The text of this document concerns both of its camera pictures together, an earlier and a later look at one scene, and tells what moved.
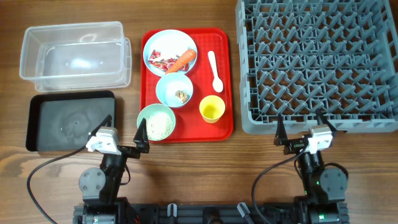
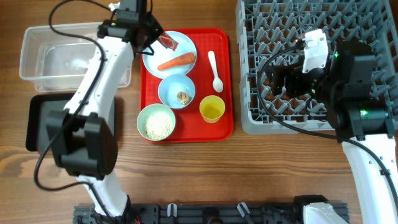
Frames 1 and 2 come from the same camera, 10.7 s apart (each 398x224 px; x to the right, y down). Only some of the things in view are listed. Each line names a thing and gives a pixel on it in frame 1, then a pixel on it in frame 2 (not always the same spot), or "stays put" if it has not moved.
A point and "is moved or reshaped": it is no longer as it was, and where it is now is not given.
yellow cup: x=211 y=108 stays put
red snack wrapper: x=164 y=63 -> x=167 y=42
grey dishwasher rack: x=298 y=56 stays put
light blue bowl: x=169 y=84 stays put
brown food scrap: x=182 y=96 stays put
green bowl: x=160 y=121 stays put
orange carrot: x=188 y=56 is moved or reshaped
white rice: x=160 y=126 stays put
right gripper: x=297 y=146 -> x=278 y=80
